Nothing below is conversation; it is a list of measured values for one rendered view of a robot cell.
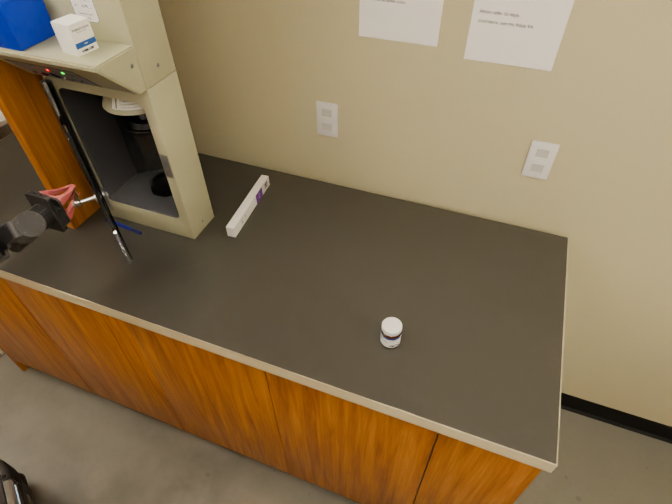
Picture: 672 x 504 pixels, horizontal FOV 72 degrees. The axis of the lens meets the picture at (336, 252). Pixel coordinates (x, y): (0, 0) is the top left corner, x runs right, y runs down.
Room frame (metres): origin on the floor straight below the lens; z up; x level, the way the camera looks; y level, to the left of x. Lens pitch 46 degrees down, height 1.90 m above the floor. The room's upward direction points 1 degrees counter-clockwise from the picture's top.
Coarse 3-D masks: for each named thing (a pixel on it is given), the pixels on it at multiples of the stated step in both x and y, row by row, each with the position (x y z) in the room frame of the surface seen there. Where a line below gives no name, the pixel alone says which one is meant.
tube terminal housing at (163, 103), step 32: (64, 0) 1.05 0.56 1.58; (96, 0) 1.02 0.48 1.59; (128, 0) 1.02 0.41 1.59; (96, 32) 1.03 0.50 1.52; (128, 32) 1.00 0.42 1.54; (160, 32) 1.08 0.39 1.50; (160, 64) 1.05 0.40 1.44; (128, 96) 1.02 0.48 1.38; (160, 96) 1.03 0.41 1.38; (160, 128) 1.00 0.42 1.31; (192, 160) 1.07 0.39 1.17; (192, 192) 1.04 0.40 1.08; (160, 224) 1.04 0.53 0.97; (192, 224) 1.00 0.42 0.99
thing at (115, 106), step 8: (104, 104) 1.09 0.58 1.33; (112, 104) 1.07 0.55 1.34; (120, 104) 1.06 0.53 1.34; (128, 104) 1.06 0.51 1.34; (136, 104) 1.06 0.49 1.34; (112, 112) 1.06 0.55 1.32; (120, 112) 1.06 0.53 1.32; (128, 112) 1.05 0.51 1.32; (136, 112) 1.06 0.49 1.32; (144, 112) 1.06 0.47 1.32
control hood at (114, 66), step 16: (0, 48) 0.99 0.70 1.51; (32, 48) 0.98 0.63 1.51; (48, 48) 0.98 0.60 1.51; (112, 48) 0.98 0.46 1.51; (128, 48) 0.98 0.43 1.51; (48, 64) 0.94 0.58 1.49; (64, 64) 0.92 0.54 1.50; (80, 64) 0.91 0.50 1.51; (96, 64) 0.90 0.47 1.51; (112, 64) 0.93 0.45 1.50; (128, 64) 0.97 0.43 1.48; (96, 80) 0.96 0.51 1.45; (112, 80) 0.92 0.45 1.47; (128, 80) 0.95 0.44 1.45
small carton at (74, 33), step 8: (64, 16) 0.99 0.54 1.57; (72, 16) 0.99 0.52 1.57; (80, 16) 0.99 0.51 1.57; (56, 24) 0.96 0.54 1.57; (64, 24) 0.95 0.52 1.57; (72, 24) 0.95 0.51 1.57; (80, 24) 0.96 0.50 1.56; (88, 24) 0.98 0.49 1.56; (56, 32) 0.96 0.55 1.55; (64, 32) 0.95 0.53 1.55; (72, 32) 0.94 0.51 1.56; (80, 32) 0.96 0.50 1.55; (88, 32) 0.97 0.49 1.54; (64, 40) 0.95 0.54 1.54; (72, 40) 0.94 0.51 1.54; (80, 40) 0.95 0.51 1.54; (88, 40) 0.97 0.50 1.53; (64, 48) 0.96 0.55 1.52; (72, 48) 0.95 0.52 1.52; (80, 48) 0.95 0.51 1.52; (88, 48) 0.96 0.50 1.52; (96, 48) 0.98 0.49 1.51
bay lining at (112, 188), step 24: (72, 96) 1.13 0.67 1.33; (96, 96) 1.19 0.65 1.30; (72, 120) 1.10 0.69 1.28; (96, 120) 1.16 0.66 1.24; (120, 120) 1.23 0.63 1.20; (96, 144) 1.13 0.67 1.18; (120, 144) 1.21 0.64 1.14; (96, 168) 1.10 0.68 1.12; (120, 168) 1.18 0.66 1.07; (144, 168) 1.24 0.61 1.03
